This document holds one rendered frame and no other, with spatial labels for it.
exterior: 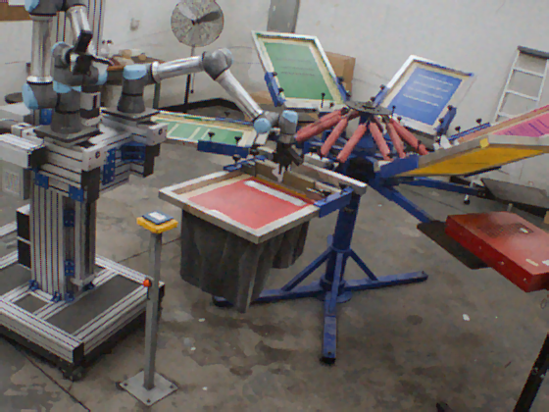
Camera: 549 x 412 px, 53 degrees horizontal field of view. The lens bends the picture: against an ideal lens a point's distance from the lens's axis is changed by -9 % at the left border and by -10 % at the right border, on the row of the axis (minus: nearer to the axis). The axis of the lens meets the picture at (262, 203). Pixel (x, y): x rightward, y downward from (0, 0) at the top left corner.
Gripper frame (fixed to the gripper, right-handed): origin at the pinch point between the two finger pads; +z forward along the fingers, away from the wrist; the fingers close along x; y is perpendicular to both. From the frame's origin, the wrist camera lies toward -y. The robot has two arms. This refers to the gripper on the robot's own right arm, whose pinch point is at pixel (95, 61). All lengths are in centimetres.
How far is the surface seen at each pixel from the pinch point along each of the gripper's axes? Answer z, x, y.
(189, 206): -14, -66, 61
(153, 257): -11, -50, 84
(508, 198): 40, -265, 37
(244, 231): 16, -74, 60
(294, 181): -13, -125, 49
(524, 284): 113, -141, 45
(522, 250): 100, -157, 36
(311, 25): -364, -455, -34
